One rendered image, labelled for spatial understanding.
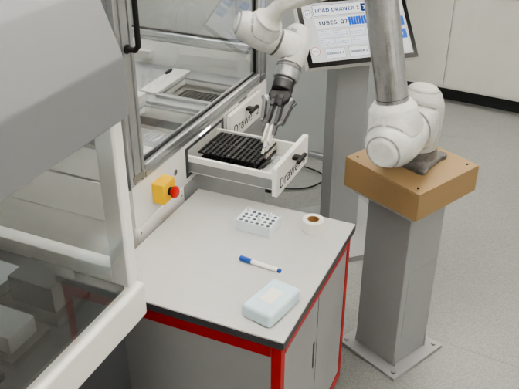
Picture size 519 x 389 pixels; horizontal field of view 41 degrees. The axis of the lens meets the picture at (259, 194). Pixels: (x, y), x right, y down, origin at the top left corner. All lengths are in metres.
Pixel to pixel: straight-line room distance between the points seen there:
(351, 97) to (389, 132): 1.14
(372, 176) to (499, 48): 2.84
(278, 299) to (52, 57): 0.90
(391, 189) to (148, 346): 0.94
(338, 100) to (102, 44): 1.92
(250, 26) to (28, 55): 1.21
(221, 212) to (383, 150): 0.58
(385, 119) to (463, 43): 3.03
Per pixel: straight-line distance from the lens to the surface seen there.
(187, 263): 2.12
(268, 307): 1.88
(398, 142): 2.17
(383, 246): 2.63
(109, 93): 1.51
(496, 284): 3.46
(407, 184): 2.35
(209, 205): 2.40
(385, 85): 2.18
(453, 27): 5.17
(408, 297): 2.72
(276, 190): 2.30
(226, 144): 2.49
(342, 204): 3.55
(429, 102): 2.35
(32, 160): 1.35
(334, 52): 3.09
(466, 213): 3.96
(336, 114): 3.30
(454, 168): 2.50
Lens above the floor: 1.99
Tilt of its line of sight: 30 degrees down
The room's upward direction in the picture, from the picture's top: straight up
